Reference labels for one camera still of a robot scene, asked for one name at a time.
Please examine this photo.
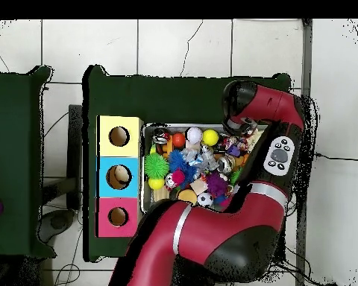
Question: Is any crushed silver can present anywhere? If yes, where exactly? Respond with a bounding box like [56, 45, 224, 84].
[216, 156, 234, 174]

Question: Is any shallow metal mesh bin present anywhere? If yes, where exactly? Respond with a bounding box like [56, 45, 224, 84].
[140, 122, 269, 213]

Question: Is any wooden box with three holes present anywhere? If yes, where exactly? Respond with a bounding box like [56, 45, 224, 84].
[95, 115, 144, 238]

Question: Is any blue puffer ball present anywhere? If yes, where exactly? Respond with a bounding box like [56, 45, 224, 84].
[167, 149, 198, 188]

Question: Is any small orange ball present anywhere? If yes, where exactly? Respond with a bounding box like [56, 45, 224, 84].
[172, 133, 186, 149]

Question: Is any green puffer ball with eyes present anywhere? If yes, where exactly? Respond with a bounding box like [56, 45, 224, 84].
[143, 152, 170, 180]

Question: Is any white baseball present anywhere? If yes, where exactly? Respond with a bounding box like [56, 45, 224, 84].
[186, 127, 204, 145]

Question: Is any yellow smiley ball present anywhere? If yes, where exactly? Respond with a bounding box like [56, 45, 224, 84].
[201, 129, 220, 147]

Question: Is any orange round sponge disc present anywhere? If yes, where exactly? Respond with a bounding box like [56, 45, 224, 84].
[178, 189, 198, 206]

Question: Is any purple spiky fish toy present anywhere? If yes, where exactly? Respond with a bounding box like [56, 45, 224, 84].
[205, 172, 229, 198]

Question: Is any small soccer ball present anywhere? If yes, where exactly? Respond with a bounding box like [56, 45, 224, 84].
[197, 192, 215, 209]

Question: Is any grey rounded floor object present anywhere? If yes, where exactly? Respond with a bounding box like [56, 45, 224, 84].
[37, 208, 76, 244]

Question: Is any grey metal pole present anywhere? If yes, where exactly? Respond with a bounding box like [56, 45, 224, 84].
[295, 19, 313, 286]

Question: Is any black cable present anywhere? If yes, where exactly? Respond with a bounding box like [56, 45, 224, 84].
[314, 152, 358, 162]

